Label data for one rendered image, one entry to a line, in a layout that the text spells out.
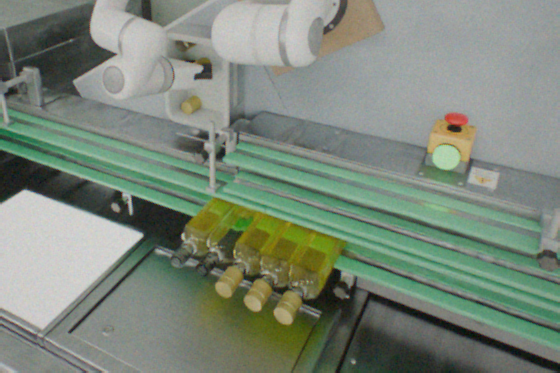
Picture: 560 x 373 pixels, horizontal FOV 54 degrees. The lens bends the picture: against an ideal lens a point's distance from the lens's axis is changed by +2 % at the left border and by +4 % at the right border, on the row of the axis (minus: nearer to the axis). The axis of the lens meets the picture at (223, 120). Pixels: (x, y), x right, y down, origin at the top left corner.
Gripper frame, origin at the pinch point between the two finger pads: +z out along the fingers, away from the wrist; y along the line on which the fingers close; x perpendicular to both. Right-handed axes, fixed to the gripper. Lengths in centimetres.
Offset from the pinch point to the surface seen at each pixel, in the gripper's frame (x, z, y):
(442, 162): -7, 1, 53
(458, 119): 1, 4, 54
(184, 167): -23.4, -0.6, 0.1
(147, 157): -23.8, -0.7, -10.6
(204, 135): -18.1, 10.5, -1.8
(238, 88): -3.7, 7.4, 7.2
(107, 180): -32.0, -3.1, -20.1
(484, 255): -21, -2, 63
